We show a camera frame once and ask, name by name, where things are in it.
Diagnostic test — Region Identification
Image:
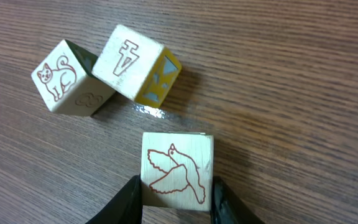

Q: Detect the bird picture red block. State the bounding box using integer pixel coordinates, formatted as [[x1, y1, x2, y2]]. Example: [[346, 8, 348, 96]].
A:
[[140, 132, 214, 212]]

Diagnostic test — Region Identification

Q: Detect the cat picture red block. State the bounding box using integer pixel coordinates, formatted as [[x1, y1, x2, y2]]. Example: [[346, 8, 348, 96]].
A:
[[31, 39, 115, 116]]

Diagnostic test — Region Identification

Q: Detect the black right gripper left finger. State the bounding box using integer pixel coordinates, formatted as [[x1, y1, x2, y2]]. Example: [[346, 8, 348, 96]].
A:
[[86, 175, 143, 224]]

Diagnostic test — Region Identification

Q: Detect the number four wooden block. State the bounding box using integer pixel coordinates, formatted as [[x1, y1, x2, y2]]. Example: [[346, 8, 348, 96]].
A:
[[92, 24, 182, 108]]

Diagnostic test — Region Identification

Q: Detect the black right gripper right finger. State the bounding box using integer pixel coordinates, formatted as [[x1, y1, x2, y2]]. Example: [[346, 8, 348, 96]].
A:
[[210, 176, 265, 224]]

